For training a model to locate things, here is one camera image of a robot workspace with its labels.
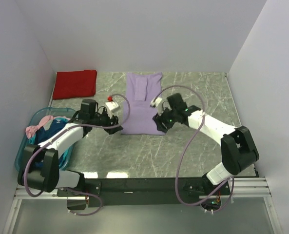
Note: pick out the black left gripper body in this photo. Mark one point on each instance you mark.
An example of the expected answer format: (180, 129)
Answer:
(103, 119)

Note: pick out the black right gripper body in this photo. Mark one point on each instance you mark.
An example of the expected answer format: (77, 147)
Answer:
(168, 118)

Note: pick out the lavender t shirt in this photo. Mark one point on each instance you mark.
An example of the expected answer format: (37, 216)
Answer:
(140, 91)

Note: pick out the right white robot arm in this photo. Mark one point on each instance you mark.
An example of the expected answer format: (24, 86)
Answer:
(238, 150)

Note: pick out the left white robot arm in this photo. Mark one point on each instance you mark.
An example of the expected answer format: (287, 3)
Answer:
(40, 163)

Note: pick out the folded red t shirt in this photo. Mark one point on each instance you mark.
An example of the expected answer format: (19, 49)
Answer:
(75, 84)

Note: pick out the pink garment in basket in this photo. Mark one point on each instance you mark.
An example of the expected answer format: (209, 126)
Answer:
(44, 123)

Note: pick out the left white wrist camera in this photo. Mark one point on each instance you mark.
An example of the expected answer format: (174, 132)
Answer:
(111, 106)

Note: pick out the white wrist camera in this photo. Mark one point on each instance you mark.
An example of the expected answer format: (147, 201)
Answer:
(111, 106)
(157, 104)

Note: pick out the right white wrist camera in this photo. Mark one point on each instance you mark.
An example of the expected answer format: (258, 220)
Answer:
(157, 104)

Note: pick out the aluminium frame rail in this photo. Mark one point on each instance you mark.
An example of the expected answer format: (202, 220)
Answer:
(243, 186)

